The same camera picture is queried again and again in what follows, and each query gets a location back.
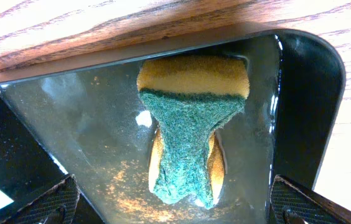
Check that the yellow green scrub sponge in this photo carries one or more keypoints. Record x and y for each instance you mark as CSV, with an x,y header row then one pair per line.
x,y
190,97

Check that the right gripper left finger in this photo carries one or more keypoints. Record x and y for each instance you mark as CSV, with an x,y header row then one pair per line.
x,y
57,204

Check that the black water tray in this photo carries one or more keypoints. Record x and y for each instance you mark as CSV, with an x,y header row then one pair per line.
x,y
85,119

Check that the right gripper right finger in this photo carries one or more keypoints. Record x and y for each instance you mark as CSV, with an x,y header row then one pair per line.
x,y
294,203

